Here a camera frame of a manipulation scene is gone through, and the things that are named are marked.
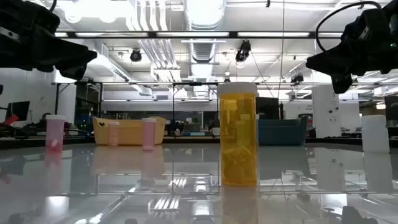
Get white opaque pill bottle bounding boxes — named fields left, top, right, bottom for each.
left=361, top=114, right=391, bottom=154

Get black background rig frame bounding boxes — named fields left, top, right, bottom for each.
left=51, top=81, right=220, bottom=138

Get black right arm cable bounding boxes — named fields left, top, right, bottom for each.
left=315, top=1, right=383, bottom=53

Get black wall screen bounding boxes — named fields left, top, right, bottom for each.
left=255, top=96, right=280, bottom=121

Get wide pink pill bottle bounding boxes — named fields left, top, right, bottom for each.
left=45, top=114, right=67, bottom=154

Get white square pillar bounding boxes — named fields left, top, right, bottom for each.
left=312, top=84, right=341, bottom=139

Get small peach pill bottle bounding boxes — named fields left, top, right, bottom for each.
left=108, top=121, right=121, bottom=147

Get black aluminium table frame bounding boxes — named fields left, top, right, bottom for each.
left=0, top=136, right=398, bottom=149

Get silver ceiling air duct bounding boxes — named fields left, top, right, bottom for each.
left=182, top=0, right=227, bottom=65

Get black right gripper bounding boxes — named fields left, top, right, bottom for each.
left=306, top=0, right=398, bottom=94

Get large amber pill bottle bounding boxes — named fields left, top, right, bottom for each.
left=216, top=82, right=259, bottom=187

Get red object on desk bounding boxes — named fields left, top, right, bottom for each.
left=2, top=114, right=19, bottom=126

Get blue plastic bin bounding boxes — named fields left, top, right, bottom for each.
left=256, top=115, right=309, bottom=146

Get yellow plastic bin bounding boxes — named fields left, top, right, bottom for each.
left=92, top=116, right=167, bottom=146

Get black computer monitor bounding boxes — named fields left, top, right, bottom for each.
left=5, top=100, right=31, bottom=122

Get black storage cabinet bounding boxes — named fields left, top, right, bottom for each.
left=74, top=83, right=103, bottom=131

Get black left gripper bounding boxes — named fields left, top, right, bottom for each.
left=0, top=0, right=98, bottom=81

